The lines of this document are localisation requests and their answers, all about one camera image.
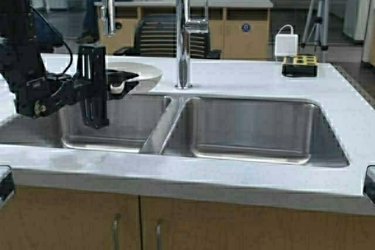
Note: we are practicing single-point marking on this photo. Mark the stainless double sink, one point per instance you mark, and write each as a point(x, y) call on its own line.
point(290, 132)

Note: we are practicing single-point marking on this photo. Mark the yellow black power strip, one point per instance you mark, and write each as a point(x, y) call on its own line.
point(302, 65)

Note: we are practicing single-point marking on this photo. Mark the black mesh office chair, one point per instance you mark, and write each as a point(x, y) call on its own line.
point(155, 36)

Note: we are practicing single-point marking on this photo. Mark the silver camera tripod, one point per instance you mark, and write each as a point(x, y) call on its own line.
point(317, 24)

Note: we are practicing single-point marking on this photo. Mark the background wooden counter shelf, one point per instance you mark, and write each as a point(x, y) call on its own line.
point(239, 28)

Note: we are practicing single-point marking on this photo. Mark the wooden sink base cabinet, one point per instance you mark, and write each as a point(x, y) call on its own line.
point(46, 218)

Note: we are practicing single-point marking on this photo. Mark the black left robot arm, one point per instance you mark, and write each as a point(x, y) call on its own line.
point(40, 93)

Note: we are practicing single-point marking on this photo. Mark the white power adapter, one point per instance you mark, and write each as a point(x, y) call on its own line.
point(286, 42)

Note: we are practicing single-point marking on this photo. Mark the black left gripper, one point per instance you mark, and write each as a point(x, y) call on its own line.
point(92, 84)

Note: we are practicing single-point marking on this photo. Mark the chrome kitchen faucet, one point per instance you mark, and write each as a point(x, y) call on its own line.
point(185, 26)

